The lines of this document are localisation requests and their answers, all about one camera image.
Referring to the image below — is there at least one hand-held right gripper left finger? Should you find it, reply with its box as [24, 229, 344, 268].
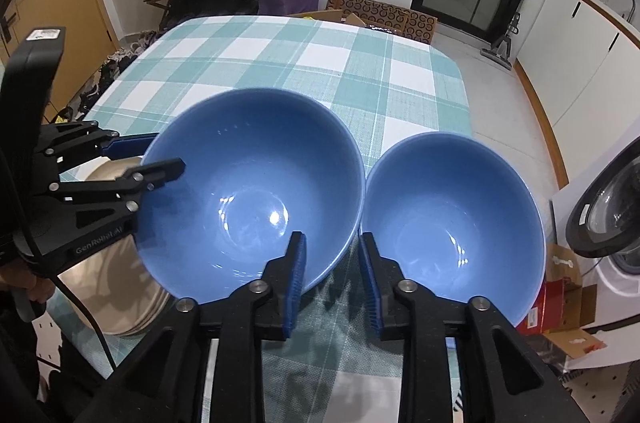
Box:
[87, 230, 308, 423]

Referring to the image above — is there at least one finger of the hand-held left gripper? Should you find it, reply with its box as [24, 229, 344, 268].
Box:
[46, 157, 187, 217]
[34, 120, 161, 174]

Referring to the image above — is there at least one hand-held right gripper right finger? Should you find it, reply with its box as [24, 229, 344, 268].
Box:
[359, 231, 583, 423]

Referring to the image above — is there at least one blue bowl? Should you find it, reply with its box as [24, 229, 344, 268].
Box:
[359, 132, 547, 329]
[135, 87, 367, 305]

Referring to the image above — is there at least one person's left forearm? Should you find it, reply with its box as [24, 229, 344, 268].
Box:
[0, 298, 43, 423]

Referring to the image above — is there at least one person's left hand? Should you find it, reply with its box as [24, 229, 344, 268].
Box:
[0, 264, 55, 305]

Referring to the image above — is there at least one scattered group of sneakers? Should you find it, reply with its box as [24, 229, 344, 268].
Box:
[75, 30, 161, 124]

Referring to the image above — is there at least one wooden door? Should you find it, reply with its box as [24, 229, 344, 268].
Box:
[0, 0, 121, 124]

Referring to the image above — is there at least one teal checkered tablecloth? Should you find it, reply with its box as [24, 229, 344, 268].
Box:
[47, 15, 471, 423]

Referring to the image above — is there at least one red cardboard box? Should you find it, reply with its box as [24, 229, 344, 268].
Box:
[515, 243, 608, 359]

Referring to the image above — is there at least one white washing machine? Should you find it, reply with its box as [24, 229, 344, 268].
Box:
[550, 135, 640, 334]

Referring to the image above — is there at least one flat brown cardboard piece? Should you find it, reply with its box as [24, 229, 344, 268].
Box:
[292, 9, 371, 28]

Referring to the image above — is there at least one black white patterned rug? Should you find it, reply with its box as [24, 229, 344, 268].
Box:
[560, 365, 640, 423]

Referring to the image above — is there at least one grey stick vacuum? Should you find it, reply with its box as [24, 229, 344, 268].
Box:
[480, 0, 526, 70]

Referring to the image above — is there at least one patterned cardboard box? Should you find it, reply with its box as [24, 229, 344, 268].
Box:
[326, 0, 439, 44]

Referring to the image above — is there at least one white kitchen counter cabinet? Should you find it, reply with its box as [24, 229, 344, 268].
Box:
[515, 0, 640, 144]

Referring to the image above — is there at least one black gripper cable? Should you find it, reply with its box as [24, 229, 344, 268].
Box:
[50, 273, 118, 371]

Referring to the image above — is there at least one black door handle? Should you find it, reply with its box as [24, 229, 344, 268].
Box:
[0, 15, 18, 46]

